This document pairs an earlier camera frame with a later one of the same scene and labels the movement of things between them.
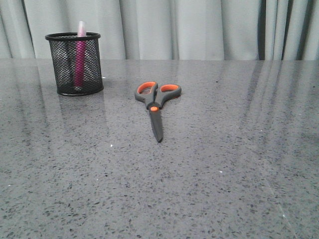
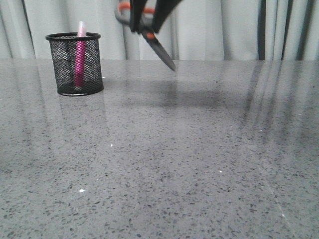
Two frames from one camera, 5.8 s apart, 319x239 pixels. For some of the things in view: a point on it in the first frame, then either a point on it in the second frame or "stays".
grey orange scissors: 154,96 -> 122,14
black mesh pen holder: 77,62 stays
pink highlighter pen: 80,57 stays
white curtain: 166,30 stays
